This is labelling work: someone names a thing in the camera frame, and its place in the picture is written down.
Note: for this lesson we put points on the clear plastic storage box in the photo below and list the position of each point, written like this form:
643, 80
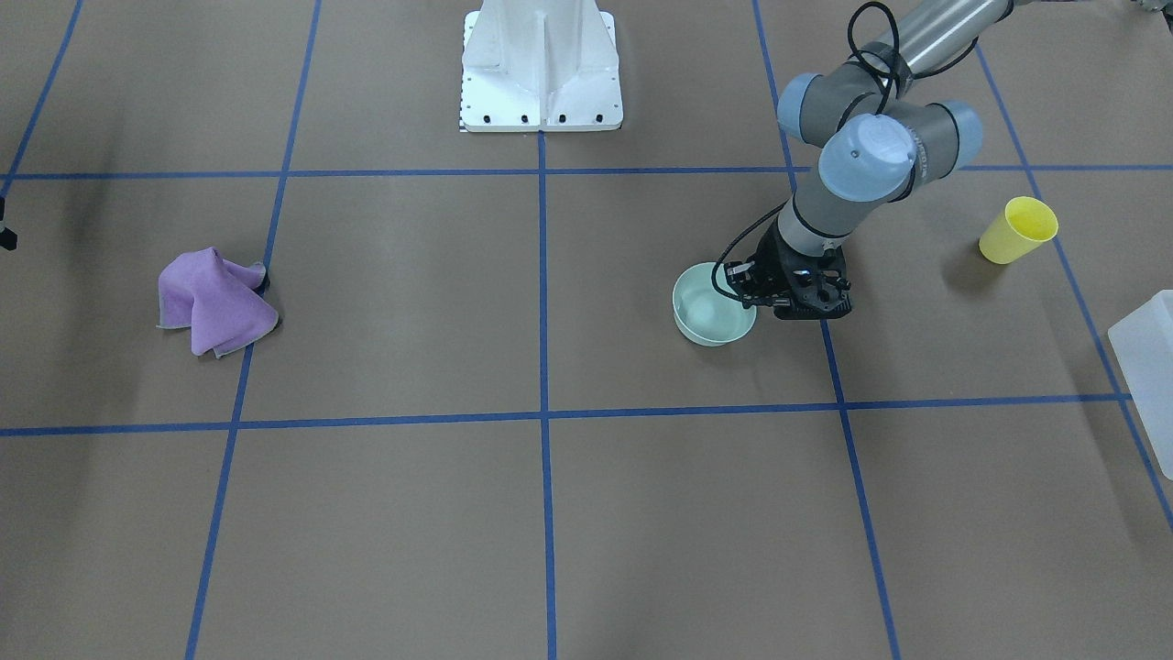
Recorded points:
1142, 342

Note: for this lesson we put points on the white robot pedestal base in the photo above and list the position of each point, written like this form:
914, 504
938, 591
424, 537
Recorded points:
540, 66

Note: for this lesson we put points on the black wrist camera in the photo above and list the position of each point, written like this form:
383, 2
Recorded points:
750, 284

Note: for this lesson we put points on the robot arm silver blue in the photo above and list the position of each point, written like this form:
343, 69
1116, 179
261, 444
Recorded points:
874, 148

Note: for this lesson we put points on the pale green bowl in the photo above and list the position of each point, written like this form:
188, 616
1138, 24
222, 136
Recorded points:
703, 312

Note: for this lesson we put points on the yellow plastic cup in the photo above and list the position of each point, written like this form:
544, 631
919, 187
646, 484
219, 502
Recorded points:
1024, 224

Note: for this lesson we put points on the purple microfiber cloth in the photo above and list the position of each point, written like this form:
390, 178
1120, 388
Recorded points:
217, 300

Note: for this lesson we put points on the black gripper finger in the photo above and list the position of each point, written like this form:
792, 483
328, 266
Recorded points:
8, 237

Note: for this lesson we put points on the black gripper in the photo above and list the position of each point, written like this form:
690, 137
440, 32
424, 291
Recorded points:
772, 263

